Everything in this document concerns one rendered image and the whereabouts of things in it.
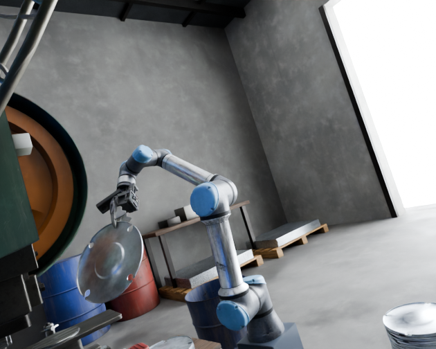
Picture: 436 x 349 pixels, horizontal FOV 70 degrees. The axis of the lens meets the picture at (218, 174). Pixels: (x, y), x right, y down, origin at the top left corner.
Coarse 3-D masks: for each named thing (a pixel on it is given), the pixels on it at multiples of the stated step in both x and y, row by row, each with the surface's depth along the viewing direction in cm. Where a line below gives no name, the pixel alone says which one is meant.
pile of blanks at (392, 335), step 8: (392, 336) 135; (400, 336) 131; (408, 336) 128; (416, 336) 126; (424, 336) 125; (432, 336) 124; (392, 344) 137; (400, 344) 132; (408, 344) 129; (416, 344) 126; (424, 344) 125; (432, 344) 124
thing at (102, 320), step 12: (108, 312) 101; (84, 324) 96; (96, 324) 92; (108, 324) 92; (48, 336) 94; (60, 336) 90; (72, 336) 88; (84, 336) 88; (36, 348) 85; (48, 348) 83; (60, 348) 84; (72, 348) 87
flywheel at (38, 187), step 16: (16, 112) 127; (16, 128) 127; (32, 128) 129; (32, 144) 131; (48, 144) 131; (32, 160) 130; (48, 160) 131; (64, 160) 133; (32, 176) 128; (48, 176) 132; (64, 176) 132; (32, 192) 127; (48, 192) 130; (64, 192) 131; (32, 208) 126; (48, 208) 129; (64, 208) 129; (48, 224) 125; (64, 224) 128; (48, 240) 123
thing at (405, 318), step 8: (408, 304) 151; (416, 304) 149; (424, 304) 147; (432, 304) 145; (392, 312) 148; (400, 312) 146; (408, 312) 143; (416, 312) 141; (424, 312) 139; (432, 312) 138; (384, 320) 144; (392, 320) 142; (400, 320) 140; (408, 320) 137; (416, 320) 135; (424, 320) 133; (432, 320) 132; (392, 328) 136; (400, 328) 134; (408, 328) 132; (416, 328) 131; (424, 328) 129; (432, 328) 127
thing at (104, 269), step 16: (128, 224) 116; (96, 240) 119; (112, 240) 115; (128, 240) 112; (80, 256) 118; (96, 256) 115; (112, 256) 111; (128, 256) 108; (80, 272) 114; (96, 272) 110; (112, 272) 107; (128, 272) 105; (80, 288) 110; (96, 288) 107; (112, 288) 104
